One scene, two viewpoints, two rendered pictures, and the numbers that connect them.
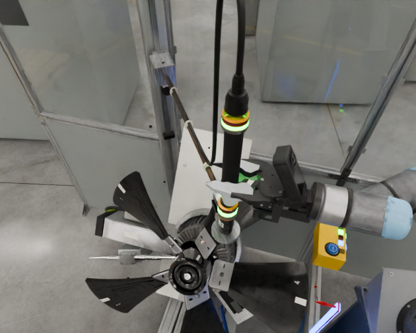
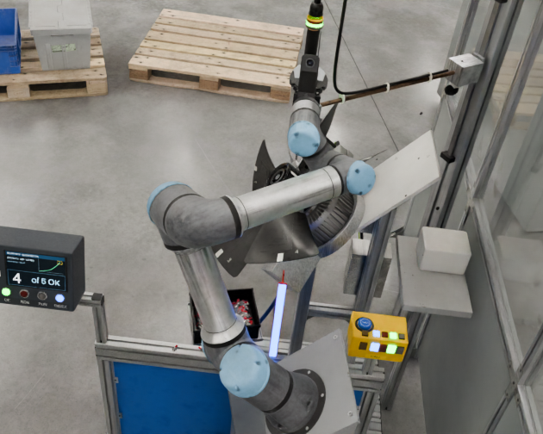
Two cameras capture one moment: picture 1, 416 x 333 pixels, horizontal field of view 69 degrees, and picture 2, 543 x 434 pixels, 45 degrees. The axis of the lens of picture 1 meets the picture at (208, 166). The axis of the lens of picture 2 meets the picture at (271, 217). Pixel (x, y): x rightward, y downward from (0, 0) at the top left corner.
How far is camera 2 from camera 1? 1.65 m
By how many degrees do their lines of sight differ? 51
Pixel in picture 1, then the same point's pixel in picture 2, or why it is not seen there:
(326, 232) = (386, 321)
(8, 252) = not seen: hidden behind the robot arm
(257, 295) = (277, 228)
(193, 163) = (400, 161)
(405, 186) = (342, 158)
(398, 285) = (327, 351)
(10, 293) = not seen: hidden behind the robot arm
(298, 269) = (310, 251)
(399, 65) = not seen: outside the picture
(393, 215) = (296, 125)
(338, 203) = (299, 104)
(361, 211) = (296, 114)
